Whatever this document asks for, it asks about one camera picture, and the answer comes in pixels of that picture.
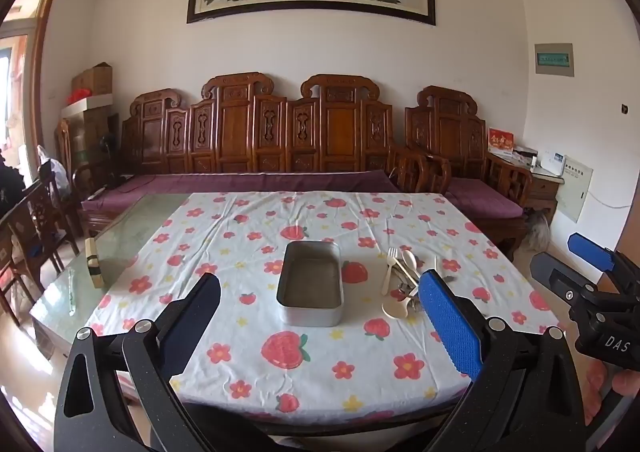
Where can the tissue box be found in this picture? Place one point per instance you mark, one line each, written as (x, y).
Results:
(524, 155)

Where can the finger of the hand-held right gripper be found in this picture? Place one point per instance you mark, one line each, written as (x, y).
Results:
(592, 252)
(555, 277)

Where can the cream plastic fork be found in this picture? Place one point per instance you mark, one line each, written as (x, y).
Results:
(389, 272)

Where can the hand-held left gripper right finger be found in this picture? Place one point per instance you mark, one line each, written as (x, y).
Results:
(450, 327)

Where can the strawberry flower print tablecloth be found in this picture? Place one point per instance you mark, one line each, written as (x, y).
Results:
(240, 252)

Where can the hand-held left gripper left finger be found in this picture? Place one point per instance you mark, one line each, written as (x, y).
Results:
(195, 322)

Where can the stack of cardboard boxes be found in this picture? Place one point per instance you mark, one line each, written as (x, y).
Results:
(95, 130)

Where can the beige block with black band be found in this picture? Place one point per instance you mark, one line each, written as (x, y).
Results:
(92, 252)

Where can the white desk device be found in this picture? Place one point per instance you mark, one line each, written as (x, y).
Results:
(552, 163)

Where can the low wooden chair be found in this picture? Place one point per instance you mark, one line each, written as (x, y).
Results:
(35, 212)

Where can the wall electrical panel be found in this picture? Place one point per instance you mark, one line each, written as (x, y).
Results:
(553, 60)

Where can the rectangular metal tin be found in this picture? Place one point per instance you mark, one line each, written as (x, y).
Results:
(310, 282)

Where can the long purple sofa cushion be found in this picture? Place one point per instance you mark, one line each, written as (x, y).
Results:
(250, 181)

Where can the grey fluffy mop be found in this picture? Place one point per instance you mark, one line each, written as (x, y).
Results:
(535, 232)

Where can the cream plastic spoon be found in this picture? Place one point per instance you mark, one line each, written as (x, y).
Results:
(394, 309)
(410, 259)

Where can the dark clothing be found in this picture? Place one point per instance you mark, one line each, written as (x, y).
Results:
(9, 189)

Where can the red gift box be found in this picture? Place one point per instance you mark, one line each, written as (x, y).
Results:
(500, 140)

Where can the person's right hand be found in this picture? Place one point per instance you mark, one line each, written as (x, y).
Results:
(627, 382)

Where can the brown cardboard box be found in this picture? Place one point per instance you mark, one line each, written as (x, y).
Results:
(95, 80)

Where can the white leaning panel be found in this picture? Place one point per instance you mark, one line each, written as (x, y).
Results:
(575, 189)

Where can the clear plastic bag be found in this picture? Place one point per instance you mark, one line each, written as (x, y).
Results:
(59, 175)

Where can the wooden side table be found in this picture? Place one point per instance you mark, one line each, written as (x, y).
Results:
(542, 189)

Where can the purple armchair cushion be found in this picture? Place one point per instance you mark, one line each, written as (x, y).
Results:
(480, 194)

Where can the wooden door frame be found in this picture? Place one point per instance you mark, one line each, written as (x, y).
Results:
(42, 32)

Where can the red decoration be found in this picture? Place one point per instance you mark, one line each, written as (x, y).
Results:
(80, 95)

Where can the white flat box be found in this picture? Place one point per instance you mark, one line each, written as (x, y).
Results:
(87, 108)

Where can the tall-backed wooden chair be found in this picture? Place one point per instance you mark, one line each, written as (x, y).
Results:
(64, 142)

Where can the carved wooden armchair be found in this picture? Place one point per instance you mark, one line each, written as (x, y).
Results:
(450, 127)

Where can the long carved wooden sofa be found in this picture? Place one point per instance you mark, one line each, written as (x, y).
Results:
(235, 132)

